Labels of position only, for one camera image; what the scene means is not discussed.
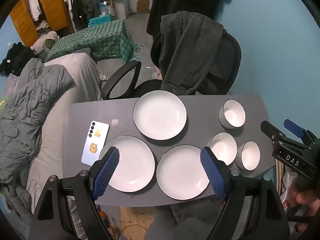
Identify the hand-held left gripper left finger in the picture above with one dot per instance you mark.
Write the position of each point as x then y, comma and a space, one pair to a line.
105, 173

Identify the medium white bowl dark rim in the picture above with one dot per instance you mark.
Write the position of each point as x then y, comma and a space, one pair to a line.
223, 147

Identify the black office chair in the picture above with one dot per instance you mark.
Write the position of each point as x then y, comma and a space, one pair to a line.
226, 62

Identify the green checked cloth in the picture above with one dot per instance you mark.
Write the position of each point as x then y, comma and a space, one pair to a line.
100, 38

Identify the white hanging shirt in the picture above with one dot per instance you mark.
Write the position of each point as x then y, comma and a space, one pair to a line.
35, 3

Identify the white plate with dark rim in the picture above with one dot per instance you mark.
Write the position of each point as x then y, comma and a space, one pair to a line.
181, 173
160, 115
132, 163

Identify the black garment heap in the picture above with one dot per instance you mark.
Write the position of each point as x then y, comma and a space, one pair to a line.
17, 57

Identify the orange wooden wardrobe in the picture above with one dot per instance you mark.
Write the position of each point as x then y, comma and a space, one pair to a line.
52, 5

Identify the clear plastic bag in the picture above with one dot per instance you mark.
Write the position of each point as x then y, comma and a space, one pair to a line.
287, 182

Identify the grey bed sheet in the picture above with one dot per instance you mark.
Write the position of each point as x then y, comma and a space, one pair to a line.
77, 75

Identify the white smartphone with cat stickers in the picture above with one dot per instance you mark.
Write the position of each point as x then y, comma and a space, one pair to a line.
96, 142

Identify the large white bowl dark rim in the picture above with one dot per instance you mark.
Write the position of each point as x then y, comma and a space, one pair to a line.
233, 113

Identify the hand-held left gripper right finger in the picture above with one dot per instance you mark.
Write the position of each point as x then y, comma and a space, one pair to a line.
213, 173

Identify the beige plush pile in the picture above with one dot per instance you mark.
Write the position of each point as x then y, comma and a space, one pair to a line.
45, 41

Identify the person's right hand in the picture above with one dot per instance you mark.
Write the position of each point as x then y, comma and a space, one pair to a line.
303, 200

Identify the grey fleece garment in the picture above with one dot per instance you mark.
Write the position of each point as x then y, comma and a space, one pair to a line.
187, 52

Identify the small white bowl dark rim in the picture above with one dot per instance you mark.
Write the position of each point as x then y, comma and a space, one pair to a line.
250, 155

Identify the dark hanging jacket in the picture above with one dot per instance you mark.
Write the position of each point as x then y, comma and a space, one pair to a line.
175, 0

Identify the small white paper scrap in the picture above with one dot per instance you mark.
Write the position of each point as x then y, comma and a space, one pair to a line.
115, 122

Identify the dark hanging coats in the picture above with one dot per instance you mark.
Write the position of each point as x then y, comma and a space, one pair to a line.
83, 5

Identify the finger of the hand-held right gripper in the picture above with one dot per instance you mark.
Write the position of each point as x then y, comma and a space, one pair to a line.
295, 129
271, 130

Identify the grey quilted blanket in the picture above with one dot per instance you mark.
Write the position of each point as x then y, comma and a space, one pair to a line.
27, 110

